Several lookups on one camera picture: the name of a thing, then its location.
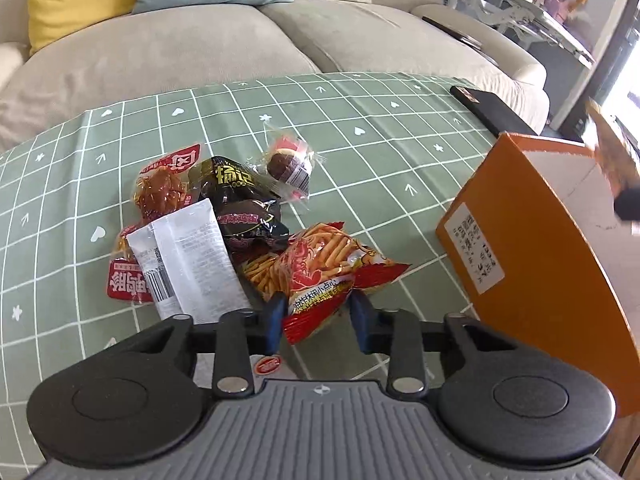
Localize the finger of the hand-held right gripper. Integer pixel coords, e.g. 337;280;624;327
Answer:
614;180;640;222

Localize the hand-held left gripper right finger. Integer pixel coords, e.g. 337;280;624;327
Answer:
349;290;526;396

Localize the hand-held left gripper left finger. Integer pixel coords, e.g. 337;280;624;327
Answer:
107;292;290;396

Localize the red fries snack packet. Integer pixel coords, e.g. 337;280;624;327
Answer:
237;220;412;346

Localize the white snack packet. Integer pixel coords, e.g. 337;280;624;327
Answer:
126;198;251;326

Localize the orange cardboard box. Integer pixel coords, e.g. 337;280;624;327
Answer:
435;131;640;418

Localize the black egg snack packet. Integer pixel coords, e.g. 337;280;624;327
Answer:
192;156;292;255

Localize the small clear brown egg packet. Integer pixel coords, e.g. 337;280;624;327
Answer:
260;115;326;203

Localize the small red snack packet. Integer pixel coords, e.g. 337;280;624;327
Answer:
106;222;156;307

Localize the clear red chicken snack packet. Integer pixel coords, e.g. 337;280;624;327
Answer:
131;143;202;226

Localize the flat black box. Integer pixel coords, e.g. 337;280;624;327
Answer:
449;85;540;139

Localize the white study desk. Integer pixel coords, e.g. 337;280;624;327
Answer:
430;0;598;68

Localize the green checked tablecloth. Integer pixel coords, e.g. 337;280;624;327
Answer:
0;72;503;480

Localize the black flat device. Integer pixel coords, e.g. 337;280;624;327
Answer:
421;16;483;51

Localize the beige fabric sofa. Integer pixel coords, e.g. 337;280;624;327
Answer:
0;0;550;153

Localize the yellow pillow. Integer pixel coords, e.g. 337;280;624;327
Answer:
25;0;141;57

